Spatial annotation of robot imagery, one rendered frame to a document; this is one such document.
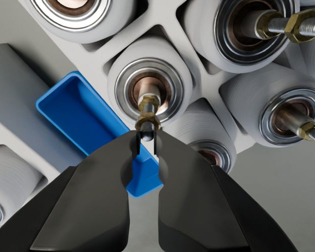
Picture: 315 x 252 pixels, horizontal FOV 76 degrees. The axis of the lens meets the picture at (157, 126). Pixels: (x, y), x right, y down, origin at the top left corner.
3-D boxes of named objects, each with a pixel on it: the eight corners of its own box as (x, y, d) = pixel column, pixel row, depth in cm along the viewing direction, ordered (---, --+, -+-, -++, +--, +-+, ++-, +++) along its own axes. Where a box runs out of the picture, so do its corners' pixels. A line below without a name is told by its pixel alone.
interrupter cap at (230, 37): (195, 27, 19) (196, 27, 19) (261, -49, 17) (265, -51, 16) (243, 79, 22) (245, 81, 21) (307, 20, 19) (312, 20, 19)
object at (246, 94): (260, 94, 41) (328, 141, 25) (213, 105, 42) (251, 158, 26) (259, 45, 37) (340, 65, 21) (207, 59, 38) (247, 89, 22)
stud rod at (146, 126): (142, 96, 20) (136, 134, 14) (151, 91, 20) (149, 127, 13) (148, 104, 21) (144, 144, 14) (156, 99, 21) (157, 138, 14)
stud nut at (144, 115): (131, 117, 15) (130, 122, 15) (150, 106, 15) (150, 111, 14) (145, 136, 16) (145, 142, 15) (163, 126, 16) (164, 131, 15)
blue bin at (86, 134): (58, 85, 47) (30, 104, 36) (93, 56, 44) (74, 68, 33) (138, 167, 58) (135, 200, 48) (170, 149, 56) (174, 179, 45)
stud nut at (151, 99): (135, 100, 19) (135, 103, 18) (151, 91, 18) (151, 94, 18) (147, 116, 20) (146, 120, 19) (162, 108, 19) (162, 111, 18)
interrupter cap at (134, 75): (185, 119, 24) (186, 122, 23) (121, 125, 24) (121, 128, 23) (182, 52, 20) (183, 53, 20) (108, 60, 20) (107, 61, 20)
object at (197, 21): (167, 24, 35) (180, 28, 19) (209, -27, 32) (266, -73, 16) (204, 62, 38) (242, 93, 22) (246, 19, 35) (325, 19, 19)
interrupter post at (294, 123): (299, 122, 24) (319, 136, 21) (278, 127, 25) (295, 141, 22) (300, 104, 23) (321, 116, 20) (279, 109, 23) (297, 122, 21)
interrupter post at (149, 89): (161, 101, 23) (162, 113, 20) (140, 103, 23) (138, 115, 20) (159, 80, 22) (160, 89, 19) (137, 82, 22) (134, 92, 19)
